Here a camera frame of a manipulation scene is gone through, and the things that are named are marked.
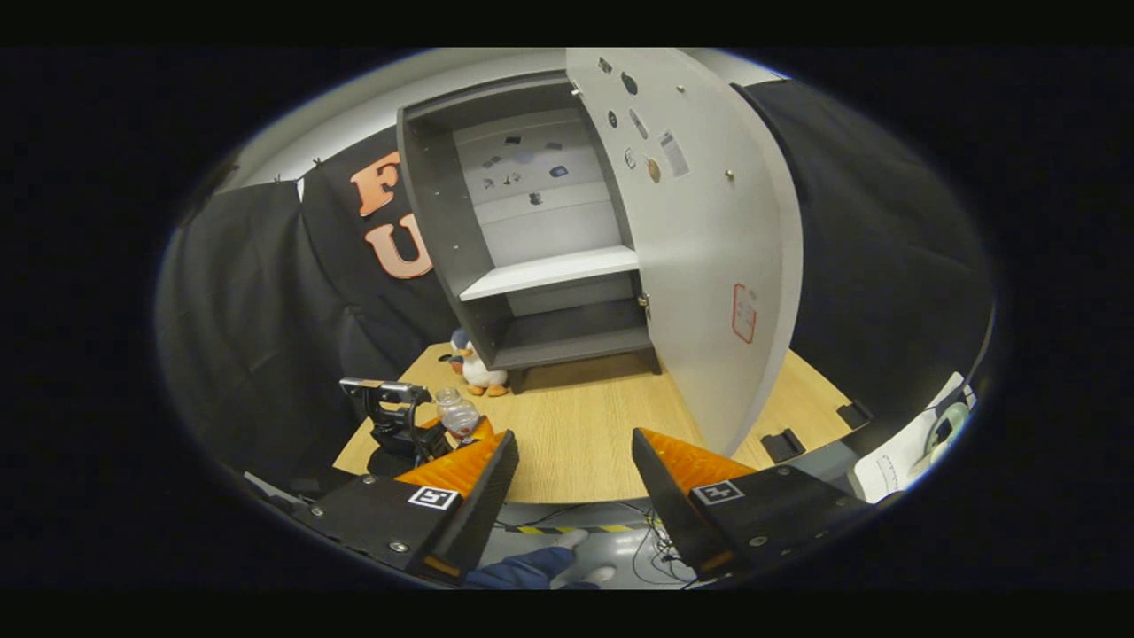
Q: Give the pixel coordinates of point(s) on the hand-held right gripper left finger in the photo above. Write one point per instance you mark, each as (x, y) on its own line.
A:
(483, 514)

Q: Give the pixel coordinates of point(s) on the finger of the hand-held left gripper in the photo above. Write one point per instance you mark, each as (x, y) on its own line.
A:
(483, 430)

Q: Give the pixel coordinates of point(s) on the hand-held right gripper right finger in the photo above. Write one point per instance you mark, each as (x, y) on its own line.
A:
(664, 505)

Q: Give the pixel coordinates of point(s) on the clear plastic bottle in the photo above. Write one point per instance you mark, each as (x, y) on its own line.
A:
(456, 409)

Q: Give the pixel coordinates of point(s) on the beige cabinet door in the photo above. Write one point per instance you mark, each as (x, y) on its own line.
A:
(709, 266)

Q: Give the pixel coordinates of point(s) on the white cabinet shelf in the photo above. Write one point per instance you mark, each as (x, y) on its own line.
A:
(549, 270)

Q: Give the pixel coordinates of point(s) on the dark grey cabinet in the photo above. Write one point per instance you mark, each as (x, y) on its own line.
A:
(425, 204)

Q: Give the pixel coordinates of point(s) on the penguin plush toy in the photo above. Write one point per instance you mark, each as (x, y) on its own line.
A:
(483, 377)

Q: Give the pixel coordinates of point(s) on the person's blue trouser leg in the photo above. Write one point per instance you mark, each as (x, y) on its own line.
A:
(523, 569)

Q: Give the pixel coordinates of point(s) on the yellow black floor tape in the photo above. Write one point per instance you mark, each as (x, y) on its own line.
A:
(576, 528)

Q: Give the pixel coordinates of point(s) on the white shoe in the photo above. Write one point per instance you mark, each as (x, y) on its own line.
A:
(574, 538)
(601, 576)

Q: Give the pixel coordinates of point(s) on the small black holder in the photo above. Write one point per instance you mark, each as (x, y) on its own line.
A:
(783, 446)

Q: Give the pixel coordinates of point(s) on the black backdrop cloth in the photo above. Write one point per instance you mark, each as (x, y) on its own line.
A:
(248, 310)

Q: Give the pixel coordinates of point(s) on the round white device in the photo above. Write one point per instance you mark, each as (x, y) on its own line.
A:
(950, 424)

